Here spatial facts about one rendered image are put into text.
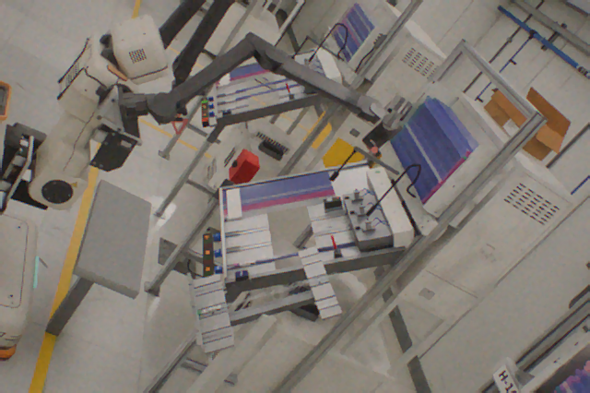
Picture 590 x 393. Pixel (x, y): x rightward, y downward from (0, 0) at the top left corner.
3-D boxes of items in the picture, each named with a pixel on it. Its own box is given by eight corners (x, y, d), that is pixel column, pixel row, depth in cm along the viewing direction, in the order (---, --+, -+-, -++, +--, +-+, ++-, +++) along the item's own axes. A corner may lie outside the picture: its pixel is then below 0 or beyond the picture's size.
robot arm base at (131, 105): (116, 86, 203) (118, 104, 194) (143, 82, 205) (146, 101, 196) (122, 110, 209) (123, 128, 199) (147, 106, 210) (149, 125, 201)
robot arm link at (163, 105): (253, 33, 217) (257, 21, 207) (278, 65, 217) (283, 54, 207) (146, 110, 208) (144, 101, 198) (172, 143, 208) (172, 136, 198)
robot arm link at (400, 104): (360, 115, 219) (368, 108, 211) (380, 89, 222) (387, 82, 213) (388, 136, 220) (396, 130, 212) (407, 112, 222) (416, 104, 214)
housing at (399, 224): (395, 261, 254) (393, 233, 246) (368, 195, 295) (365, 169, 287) (415, 257, 255) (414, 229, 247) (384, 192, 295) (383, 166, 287)
